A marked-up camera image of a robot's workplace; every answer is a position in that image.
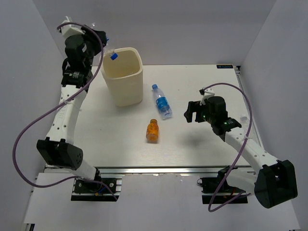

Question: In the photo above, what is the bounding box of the clear white-cap bottle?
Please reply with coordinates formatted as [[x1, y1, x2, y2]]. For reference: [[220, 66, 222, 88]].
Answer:
[[240, 115, 250, 127]]

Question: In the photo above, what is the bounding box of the orange juice bottle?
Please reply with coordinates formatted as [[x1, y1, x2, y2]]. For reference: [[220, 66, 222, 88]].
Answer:
[[146, 119, 159, 143]]

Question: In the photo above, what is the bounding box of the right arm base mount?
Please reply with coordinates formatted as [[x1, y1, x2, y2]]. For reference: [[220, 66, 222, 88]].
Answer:
[[197, 166, 248, 205]]

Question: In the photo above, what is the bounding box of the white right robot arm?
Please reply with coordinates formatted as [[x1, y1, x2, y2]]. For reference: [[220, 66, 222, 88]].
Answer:
[[184, 96, 298, 208]]

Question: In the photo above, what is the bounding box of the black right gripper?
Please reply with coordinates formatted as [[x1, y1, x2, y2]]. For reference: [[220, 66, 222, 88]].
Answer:
[[184, 101, 215, 125]]

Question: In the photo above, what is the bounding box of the aluminium table frame rail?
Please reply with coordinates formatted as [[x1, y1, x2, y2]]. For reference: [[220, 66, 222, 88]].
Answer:
[[45, 166, 256, 178]]

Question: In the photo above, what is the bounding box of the blue sticker right corner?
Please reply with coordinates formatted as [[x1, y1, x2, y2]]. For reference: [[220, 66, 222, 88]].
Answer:
[[216, 64, 233, 69]]

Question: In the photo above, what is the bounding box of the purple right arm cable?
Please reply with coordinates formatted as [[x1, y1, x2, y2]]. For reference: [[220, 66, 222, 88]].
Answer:
[[199, 83, 253, 213]]

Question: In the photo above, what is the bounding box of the cream plastic bin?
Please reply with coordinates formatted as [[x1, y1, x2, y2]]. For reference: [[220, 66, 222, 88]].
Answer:
[[101, 47, 143, 107]]

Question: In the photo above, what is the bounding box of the small blue-cap bottle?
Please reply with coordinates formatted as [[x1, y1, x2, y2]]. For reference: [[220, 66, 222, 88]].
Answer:
[[90, 23, 118, 60]]

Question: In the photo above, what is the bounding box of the blue label water bottle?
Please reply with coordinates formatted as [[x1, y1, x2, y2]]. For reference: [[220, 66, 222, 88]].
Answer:
[[152, 84, 172, 120]]

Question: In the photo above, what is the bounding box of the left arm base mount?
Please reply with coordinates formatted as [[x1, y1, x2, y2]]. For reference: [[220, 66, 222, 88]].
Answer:
[[71, 174, 122, 202]]

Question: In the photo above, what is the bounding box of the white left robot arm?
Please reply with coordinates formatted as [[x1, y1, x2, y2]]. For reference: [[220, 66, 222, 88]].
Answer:
[[37, 28, 108, 192]]

